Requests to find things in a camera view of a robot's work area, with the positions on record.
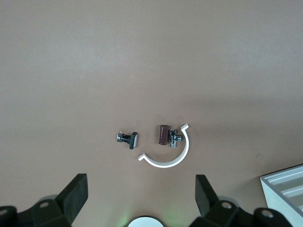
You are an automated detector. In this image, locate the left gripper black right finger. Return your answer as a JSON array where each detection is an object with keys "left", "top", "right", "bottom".
[{"left": 191, "top": 174, "right": 240, "bottom": 227}]

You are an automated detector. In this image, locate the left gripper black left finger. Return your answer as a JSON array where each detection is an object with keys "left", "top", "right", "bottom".
[{"left": 33, "top": 173, "right": 89, "bottom": 227}]

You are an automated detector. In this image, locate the white drawer cabinet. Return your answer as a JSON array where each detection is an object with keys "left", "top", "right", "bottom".
[{"left": 259, "top": 164, "right": 303, "bottom": 227}]

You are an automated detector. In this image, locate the small black clip part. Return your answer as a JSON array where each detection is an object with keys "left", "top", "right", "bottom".
[{"left": 116, "top": 131, "right": 139, "bottom": 150}]

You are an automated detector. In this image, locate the white half-ring pipe clamp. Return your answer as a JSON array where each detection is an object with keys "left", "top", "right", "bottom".
[{"left": 136, "top": 122, "right": 190, "bottom": 168}]

